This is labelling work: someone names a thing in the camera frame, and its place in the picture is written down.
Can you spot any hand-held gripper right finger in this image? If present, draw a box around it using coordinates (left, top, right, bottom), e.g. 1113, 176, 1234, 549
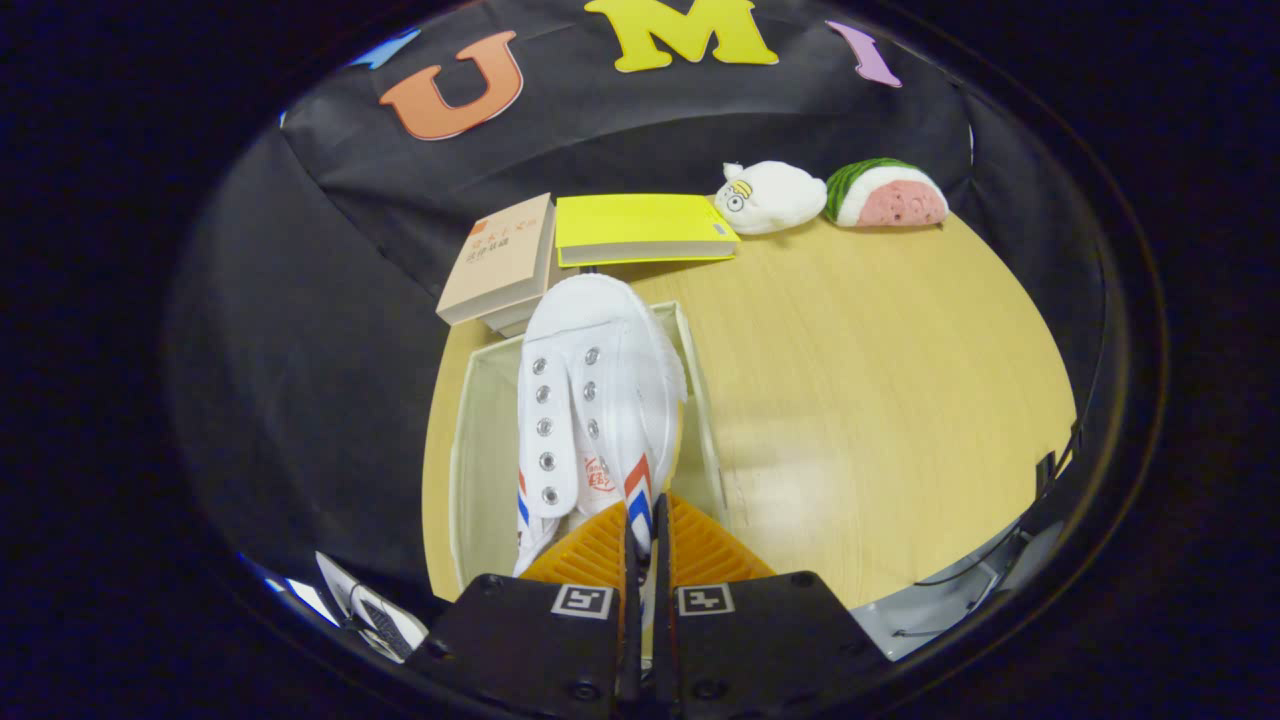
654, 493, 893, 719

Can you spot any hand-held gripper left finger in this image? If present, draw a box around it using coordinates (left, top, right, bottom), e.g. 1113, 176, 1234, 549
403, 500, 644, 719

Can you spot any tan cover book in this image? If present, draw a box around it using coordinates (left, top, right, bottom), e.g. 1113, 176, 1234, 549
436, 193, 558, 327

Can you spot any yellow cover book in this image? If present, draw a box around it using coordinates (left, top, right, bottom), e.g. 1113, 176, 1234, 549
555, 193, 742, 269

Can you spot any watermelon slice plush toy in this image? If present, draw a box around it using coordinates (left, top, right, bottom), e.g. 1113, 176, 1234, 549
825, 157, 950, 230

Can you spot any grey fabric storage box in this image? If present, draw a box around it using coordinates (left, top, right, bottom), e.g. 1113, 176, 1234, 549
447, 300, 730, 593

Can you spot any bright screen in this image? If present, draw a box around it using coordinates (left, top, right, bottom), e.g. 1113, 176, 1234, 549
260, 570, 342, 630

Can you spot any white striped canvas shoe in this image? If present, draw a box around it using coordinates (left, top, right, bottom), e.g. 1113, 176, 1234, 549
513, 272, 692, 580

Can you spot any black cable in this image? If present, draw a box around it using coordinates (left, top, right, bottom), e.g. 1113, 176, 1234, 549
912, 425, 1086, 641

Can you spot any cream book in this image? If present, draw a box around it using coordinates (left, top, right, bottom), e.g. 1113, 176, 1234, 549
480, 288, 562, 339

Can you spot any white plush toy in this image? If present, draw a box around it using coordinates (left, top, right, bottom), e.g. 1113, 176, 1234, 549
714, 160, 830, 237

